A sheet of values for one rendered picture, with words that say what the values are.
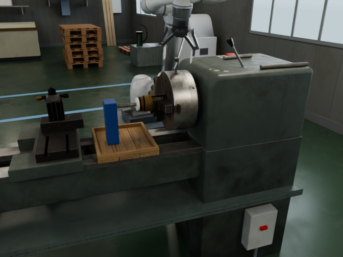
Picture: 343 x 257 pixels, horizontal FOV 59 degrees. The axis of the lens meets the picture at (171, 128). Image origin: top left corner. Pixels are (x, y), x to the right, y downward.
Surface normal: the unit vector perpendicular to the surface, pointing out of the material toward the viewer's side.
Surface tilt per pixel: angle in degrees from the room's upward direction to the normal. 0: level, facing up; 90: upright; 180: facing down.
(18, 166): 0
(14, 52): 90
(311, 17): 90
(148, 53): 90
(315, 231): 0
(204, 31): 71
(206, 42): 90
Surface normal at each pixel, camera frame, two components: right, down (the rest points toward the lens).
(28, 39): 0.39, 0.37
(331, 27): -0.92, 0.15
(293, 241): 0.00, -0.92
